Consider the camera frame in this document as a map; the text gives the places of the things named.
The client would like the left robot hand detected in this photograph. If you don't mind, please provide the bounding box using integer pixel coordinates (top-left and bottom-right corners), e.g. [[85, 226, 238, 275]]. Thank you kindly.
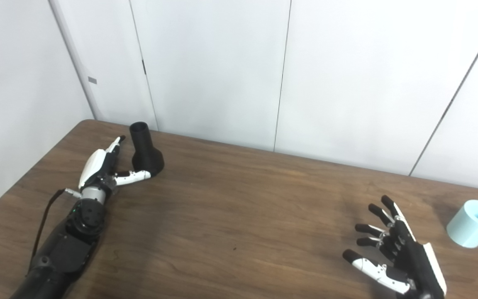
[[78, 135, 152, 196]]

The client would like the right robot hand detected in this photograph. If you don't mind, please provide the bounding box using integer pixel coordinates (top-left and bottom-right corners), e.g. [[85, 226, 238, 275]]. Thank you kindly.
[[342, 195, 447, 299]]

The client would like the black nozzle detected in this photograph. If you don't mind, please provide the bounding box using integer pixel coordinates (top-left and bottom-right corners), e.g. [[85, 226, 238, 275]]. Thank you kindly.
[[129, 122, 165, 177]]

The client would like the light-blue hose piece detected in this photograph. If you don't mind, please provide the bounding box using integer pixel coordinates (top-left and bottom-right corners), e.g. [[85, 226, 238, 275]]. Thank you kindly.
[[446, 200, 478, 249]]

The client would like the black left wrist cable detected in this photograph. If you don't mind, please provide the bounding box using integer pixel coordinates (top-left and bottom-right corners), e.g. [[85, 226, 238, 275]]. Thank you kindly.
[[25, 188, 83, 278]]

